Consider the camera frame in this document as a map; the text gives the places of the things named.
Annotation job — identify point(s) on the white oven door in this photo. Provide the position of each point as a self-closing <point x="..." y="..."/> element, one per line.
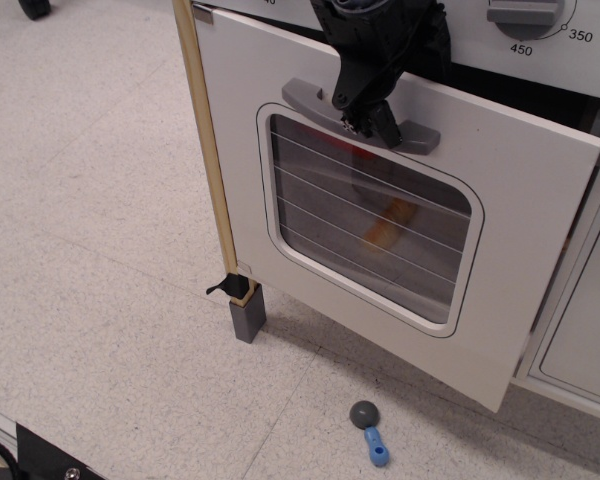
<point x="380" y="225"/>

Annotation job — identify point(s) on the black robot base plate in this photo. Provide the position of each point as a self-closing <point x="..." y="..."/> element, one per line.
<point x="40" y="459"/>

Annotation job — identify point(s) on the black wheel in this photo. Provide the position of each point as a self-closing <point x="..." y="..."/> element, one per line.
<point x="35" y="9"/>

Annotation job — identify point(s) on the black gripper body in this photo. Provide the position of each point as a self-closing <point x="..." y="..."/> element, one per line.
<point x="376" y="42"/>

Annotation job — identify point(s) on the grey temperature knob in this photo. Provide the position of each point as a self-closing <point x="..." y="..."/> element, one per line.
<point x="525" y="20"/>

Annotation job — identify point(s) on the red ketchup bottle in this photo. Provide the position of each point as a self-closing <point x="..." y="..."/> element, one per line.
<point x="350" y="148"/>

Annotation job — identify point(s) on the blue grey toy scoop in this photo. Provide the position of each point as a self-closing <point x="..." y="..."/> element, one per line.
<point x="366" y="416"/>

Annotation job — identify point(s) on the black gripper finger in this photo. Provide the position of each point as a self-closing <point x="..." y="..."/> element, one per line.
<point x="384" y="125"/>

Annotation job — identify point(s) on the grey oven door handle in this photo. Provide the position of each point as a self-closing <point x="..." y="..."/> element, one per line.
<point x="310" y="101"/>

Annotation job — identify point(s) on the black tape piece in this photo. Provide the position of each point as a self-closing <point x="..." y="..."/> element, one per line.
<point x="234" y="285"/>

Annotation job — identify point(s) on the grey leg foot cap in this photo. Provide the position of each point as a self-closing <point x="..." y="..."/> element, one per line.
<point x="249" y="319"/>

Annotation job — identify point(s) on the toy bread loaf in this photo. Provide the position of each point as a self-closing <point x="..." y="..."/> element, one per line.
<point x="389" y="226"/>

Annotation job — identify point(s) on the white toy kitchen cabinet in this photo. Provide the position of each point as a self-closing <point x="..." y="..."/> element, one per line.
<point x="555" y="60"/>

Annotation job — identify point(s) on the white cabinet drawer door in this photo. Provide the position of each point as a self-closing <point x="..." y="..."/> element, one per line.
<point x="567" y="364"/>

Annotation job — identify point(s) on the wooden cabinet leg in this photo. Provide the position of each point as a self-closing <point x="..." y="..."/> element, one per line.
<point x="186" y="27"/>

